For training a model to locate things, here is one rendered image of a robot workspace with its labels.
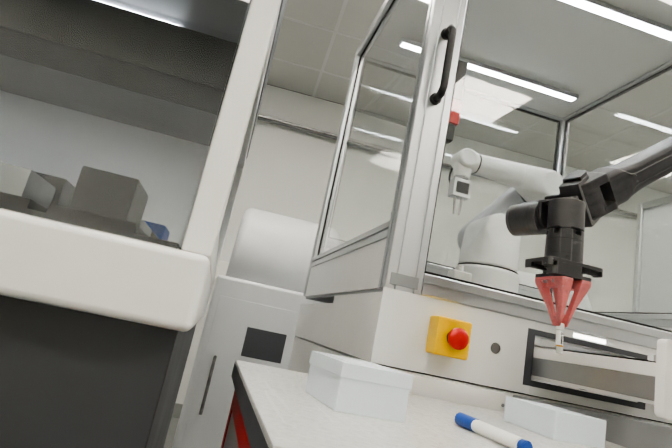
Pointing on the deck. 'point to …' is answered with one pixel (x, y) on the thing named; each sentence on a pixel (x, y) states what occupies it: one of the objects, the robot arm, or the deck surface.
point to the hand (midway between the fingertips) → (560, 321)
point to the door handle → (445, 63)
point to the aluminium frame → (380, 241)
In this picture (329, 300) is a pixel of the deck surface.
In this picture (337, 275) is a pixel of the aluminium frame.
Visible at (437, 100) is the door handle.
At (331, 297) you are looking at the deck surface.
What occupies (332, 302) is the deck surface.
